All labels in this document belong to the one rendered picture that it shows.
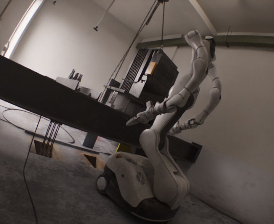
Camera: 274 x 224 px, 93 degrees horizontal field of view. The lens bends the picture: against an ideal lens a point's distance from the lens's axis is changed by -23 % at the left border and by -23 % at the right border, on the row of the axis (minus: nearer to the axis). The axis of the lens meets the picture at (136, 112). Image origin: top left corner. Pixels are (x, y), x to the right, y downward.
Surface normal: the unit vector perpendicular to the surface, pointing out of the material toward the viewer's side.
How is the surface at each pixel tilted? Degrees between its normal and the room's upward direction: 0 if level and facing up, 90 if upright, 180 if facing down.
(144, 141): 91
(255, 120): 90
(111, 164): 91
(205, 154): 90
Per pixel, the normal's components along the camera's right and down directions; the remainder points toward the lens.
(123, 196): -0.60, -0.31
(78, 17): 0.59, 0.22
